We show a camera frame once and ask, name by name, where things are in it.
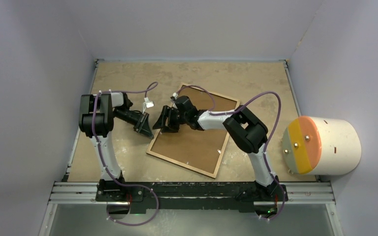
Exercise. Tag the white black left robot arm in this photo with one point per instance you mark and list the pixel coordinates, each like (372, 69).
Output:
(97, 114)

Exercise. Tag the white cylinder with orange lid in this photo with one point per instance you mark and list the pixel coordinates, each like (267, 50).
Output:
(321, 146)

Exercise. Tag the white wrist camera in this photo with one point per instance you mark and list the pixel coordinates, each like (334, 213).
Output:
(147, 104)
(174, 96)

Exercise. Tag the brown frame backing board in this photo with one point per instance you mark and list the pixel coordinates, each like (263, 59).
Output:
(192, 130)

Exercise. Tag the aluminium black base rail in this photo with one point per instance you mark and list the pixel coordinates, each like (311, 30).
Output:
(241, 196)

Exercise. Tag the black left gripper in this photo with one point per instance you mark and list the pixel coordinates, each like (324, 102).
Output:
(143, 127)

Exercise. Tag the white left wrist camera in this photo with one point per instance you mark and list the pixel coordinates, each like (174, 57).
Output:
(147, 104)

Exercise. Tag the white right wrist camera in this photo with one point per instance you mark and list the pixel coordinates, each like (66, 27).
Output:
(174, 96)

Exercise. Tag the black wooden picture frame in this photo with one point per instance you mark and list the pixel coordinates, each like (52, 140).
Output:
(192, 130)

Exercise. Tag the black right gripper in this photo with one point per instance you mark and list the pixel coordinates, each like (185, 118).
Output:
(172, 127)

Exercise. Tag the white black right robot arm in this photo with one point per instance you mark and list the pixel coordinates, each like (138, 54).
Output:
(247, 131)

